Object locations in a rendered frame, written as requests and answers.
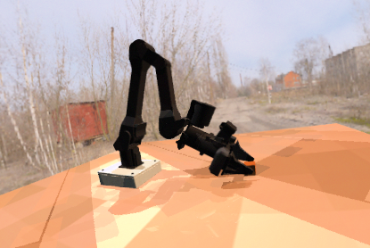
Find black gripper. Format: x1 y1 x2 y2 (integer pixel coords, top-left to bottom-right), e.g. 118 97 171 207
197 132 255 177

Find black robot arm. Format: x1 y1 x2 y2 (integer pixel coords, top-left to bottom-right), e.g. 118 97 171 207
113 39 237 169

